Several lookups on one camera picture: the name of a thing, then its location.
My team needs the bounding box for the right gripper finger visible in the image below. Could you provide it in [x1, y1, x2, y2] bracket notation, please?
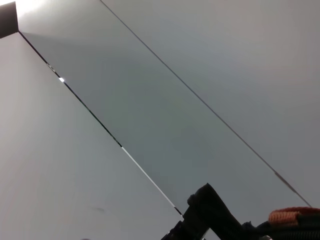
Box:
[161, 183, 243, 240]

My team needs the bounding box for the black bag with orange handles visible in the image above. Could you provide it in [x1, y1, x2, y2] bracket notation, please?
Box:
[239, 206, 320, 240]

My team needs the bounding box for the dark brown background panel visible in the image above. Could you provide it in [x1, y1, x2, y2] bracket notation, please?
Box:
[0, 1, 20, 40]

